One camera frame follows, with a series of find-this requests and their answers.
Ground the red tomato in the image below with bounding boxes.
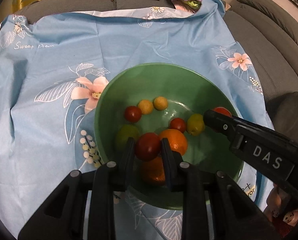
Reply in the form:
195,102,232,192
124,106,142,123
212,107,232,117
169,118,187,133
135,132,160,161

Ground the yellow-green fruit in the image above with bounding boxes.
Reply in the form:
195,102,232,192
187,113,205,136

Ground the large orange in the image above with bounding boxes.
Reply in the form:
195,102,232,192
159,129,188,156

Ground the tan longan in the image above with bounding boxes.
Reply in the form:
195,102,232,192
138,99,154,115
153,96,168,111

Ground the small orange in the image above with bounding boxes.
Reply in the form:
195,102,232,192
140,156,165,185

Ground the green bowl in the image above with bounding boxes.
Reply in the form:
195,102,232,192
95,63,243,210

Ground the green round fruit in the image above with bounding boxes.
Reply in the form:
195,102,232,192
115,124,140,152

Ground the blue floral cloth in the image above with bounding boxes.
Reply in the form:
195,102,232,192
0,0,273,237

